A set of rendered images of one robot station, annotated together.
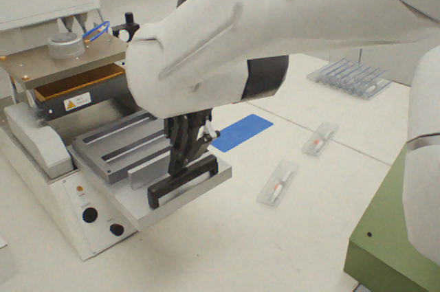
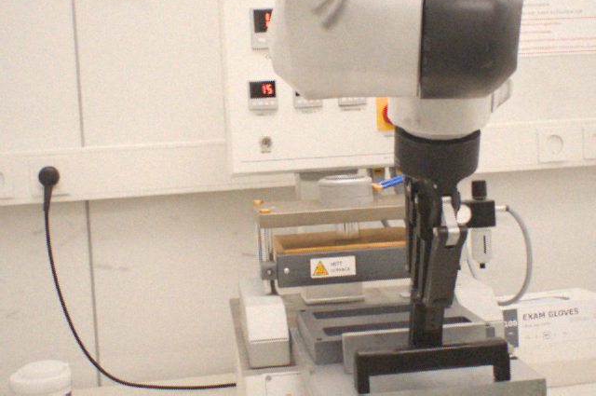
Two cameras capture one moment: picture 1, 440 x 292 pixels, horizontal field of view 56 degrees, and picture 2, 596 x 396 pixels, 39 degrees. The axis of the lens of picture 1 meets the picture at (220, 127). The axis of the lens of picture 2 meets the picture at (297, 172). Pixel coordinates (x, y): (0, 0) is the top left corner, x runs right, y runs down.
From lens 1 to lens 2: 0.41 m
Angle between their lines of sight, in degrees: 43
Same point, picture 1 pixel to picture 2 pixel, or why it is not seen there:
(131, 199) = (333, 380)
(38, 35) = not seen: hidden behind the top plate
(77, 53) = (356, 199)
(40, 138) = (256, 303)
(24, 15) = (306, 155)
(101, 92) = (375, 263)
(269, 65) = (460, 11)
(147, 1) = (554, 207)
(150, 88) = (275, 24)
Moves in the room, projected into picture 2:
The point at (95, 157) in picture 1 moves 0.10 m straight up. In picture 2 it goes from (314, 327) to (309, 240)
